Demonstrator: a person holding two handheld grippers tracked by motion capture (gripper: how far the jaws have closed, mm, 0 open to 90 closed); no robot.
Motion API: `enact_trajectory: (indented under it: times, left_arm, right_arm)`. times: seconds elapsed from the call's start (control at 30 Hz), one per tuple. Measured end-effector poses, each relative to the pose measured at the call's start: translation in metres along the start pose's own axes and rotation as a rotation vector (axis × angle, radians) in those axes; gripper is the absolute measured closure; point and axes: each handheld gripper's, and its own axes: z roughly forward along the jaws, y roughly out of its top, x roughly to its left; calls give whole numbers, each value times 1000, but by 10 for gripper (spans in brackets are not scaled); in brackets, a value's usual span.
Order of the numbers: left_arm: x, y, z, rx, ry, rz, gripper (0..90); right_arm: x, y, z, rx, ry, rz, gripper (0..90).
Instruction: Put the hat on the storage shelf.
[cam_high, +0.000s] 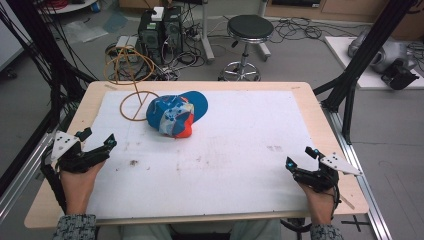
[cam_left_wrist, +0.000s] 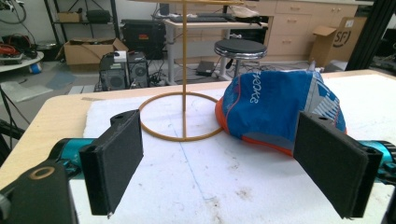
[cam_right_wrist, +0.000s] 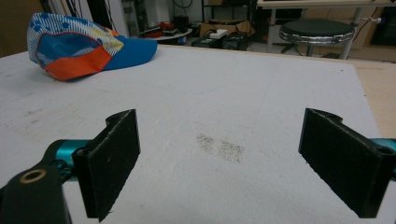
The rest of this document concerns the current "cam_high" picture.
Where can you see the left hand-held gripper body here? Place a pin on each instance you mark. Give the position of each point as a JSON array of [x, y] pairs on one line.
[[65, 143]]

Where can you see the black metal frame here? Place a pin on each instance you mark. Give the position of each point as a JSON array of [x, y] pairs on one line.
[[43, 43], [366, 50]]

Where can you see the person's left hand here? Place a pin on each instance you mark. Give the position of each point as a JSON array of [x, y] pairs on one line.
[[77, 190]]

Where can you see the grey desk leg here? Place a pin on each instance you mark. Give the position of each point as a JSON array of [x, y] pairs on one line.
[[207, 36]]

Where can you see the black round stool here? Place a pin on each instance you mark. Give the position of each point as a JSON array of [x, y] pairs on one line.
[[250, 28]]

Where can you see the person's right hand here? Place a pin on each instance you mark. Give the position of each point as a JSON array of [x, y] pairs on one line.
[[320, 206]]

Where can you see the person's legs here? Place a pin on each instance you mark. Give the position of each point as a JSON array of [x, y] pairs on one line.
[[200, 231]]

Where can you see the aluminium rail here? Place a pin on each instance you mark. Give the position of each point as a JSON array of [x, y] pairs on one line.
[[23, 180], [361, 173]]

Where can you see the clear plastic sheet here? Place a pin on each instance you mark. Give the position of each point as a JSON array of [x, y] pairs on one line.
[[85, 31]]

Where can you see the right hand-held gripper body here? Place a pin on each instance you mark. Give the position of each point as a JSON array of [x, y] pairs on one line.
[[320, 178]]

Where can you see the white floor board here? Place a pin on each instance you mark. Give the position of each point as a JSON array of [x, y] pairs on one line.
[[343, 56]]

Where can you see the white box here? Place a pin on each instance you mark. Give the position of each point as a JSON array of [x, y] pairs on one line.
[[157, 13]]

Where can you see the black computer tower green label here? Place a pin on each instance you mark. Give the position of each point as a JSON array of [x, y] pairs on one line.
[[150, 36]]

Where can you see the white table mat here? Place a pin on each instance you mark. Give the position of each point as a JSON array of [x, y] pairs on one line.
[[216, 160]]

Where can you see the blue tape roll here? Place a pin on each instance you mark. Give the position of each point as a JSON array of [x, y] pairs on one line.
[[96, 6]]

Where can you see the grey robot device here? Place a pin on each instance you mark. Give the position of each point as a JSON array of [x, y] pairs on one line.
[[390, 55]]

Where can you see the blue and orange cap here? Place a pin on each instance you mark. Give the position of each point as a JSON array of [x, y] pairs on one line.
[[173, 115]]

